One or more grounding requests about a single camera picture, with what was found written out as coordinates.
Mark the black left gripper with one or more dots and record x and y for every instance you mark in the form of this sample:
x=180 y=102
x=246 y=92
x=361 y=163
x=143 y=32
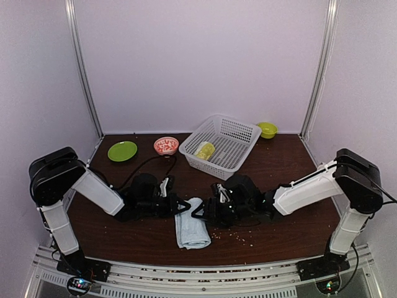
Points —
x=172 y=202

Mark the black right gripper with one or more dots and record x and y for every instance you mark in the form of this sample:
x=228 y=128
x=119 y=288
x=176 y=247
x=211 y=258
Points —
x=208 y=205

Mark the light blue towel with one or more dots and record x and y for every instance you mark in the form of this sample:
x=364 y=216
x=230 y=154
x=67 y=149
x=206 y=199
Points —
x=191 y=233

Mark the green crocodile pattern towel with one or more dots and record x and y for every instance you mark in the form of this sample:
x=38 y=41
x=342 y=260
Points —
x=204 y=150

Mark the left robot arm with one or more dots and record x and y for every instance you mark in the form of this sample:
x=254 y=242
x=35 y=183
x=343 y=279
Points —
x=141 y=195

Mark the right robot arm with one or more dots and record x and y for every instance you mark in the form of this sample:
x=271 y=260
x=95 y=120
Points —
x=348 y=174

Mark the red white patterned bowl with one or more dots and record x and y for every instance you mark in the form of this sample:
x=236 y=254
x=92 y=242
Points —
x=166 y=146

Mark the white perforated plastic basket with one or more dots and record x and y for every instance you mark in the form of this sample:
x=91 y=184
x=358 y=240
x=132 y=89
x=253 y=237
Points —
x=233 y=141

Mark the green round plate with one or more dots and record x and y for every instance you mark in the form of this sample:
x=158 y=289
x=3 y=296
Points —
x=122 y=151

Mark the small lime green bowl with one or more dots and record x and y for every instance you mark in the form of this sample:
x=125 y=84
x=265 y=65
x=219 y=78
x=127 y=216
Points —
x=268 y=130

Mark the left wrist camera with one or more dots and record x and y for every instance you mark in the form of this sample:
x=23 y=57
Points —
x=166 y=185

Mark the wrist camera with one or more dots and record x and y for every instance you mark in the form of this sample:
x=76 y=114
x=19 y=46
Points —
x=221 y=193
x=166 y=185

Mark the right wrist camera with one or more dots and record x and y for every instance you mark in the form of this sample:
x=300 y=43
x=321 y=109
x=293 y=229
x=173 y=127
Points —
x=221 y=193

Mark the aluminium front rail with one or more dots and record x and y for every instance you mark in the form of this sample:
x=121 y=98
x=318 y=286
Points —
x=276 y=279

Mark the right aluminium corner post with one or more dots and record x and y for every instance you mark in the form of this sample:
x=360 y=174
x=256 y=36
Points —
x=324 y=58

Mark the aluminium corner post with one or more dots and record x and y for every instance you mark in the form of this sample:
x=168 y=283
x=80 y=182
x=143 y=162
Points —
x=82 y=73
x=324 y=58

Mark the left aluminium corner post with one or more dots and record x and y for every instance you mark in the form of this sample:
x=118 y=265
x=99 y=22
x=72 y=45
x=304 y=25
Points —
x=82 y=73

